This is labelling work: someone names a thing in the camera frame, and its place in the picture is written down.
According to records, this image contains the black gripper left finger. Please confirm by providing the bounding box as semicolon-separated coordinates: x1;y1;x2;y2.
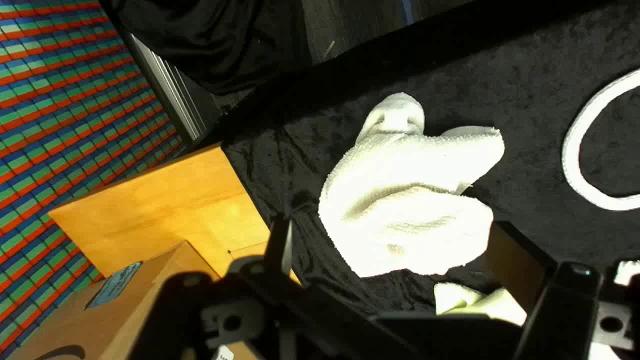
148;212;417;360

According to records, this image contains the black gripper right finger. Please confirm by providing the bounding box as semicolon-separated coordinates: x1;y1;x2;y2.
489;220;602;360

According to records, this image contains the colourful striped panel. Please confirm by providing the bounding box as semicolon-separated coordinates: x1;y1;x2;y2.
0;0;210;360

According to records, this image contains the white rope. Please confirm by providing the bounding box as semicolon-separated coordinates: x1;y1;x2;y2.
560;67;640;215

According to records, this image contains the black table cloth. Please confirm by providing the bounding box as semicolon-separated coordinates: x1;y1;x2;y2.
217;0;640;360

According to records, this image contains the white fluffy towel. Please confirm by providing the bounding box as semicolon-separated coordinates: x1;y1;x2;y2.
319;91;506;280

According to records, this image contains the orange wooden side table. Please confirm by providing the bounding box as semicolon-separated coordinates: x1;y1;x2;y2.
47;145;302;287

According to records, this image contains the cardboard box with white label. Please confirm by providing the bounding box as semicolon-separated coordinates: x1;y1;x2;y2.
9;241;227;360

